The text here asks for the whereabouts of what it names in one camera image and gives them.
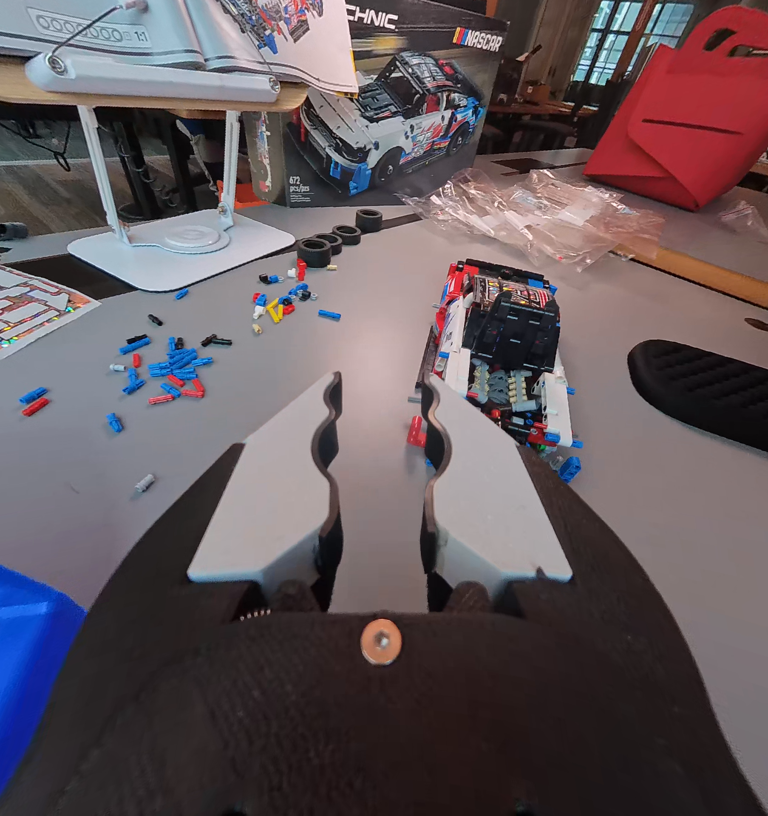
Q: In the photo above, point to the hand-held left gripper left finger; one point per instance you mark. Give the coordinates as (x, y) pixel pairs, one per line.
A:
(262, 510)

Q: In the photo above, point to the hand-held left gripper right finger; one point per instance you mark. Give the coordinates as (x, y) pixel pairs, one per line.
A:
(498, 510)

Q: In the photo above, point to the brick-built toy race car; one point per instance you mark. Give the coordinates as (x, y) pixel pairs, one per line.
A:
(517, 331)

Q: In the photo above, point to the blue storage bin white label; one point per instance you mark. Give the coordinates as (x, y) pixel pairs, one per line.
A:
(14, 669)

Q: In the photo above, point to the grey desk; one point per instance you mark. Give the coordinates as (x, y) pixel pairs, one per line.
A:
(371, 306)

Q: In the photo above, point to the round desk grommet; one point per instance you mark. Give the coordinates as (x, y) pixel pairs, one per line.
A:
(758, 324)

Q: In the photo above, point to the pile of blue red pins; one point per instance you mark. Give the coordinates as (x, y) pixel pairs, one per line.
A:
(180, 366)

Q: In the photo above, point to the cluster of mixed small bricks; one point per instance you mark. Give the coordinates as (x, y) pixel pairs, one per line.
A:
(272, 309)

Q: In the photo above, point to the black mesh chair pad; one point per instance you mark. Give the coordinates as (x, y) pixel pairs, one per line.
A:
(709, 395)

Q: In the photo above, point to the single red brick pin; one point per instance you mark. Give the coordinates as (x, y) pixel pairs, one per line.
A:
(36, 407)

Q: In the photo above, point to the pile of clear plastic bags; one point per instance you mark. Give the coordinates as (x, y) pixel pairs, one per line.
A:
(517, 210)

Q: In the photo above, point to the shiny printed booklet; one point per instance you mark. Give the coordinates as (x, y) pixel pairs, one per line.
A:
(14, 312)

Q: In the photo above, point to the red felt bag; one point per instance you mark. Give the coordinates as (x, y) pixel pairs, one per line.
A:
(677, 127)

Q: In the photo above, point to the toy car set box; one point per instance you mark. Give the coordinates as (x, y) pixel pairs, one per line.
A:
(422, 64)

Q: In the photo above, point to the large paned window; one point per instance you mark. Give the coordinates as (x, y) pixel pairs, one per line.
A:
(613, 38)

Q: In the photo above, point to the open instruction booklet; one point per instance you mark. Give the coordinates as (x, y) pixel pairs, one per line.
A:
(103, 25)

